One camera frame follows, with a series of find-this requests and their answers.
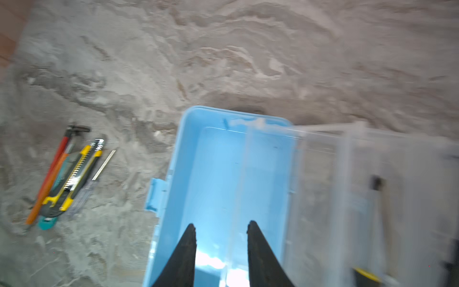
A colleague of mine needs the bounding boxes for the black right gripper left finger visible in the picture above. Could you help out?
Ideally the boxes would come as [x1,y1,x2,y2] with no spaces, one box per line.
[153,224,197,287]

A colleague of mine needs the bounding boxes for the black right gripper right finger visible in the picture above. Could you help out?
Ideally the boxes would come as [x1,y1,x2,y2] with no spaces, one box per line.
[247,221,294,287]

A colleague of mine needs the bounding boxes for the blue plastic tool box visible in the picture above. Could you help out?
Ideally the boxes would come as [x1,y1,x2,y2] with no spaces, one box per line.
[143,106,459,287]

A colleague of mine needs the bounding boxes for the black yellow phillips screwdriver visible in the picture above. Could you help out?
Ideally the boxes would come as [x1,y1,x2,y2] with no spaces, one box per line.
[353,175,389,287]

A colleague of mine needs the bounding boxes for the yellow black utility knife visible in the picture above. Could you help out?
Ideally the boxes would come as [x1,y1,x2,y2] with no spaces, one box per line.
[39,138,106,218]

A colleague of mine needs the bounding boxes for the teal utility knife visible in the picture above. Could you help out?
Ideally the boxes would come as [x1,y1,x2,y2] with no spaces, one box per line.
[38,152,80,230]

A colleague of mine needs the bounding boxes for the orange pencil tool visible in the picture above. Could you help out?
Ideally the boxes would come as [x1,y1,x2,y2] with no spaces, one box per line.
[25,140,72,226]

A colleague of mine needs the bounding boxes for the red handled tool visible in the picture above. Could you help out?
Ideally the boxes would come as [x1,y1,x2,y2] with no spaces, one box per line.
[37,124,91,199]

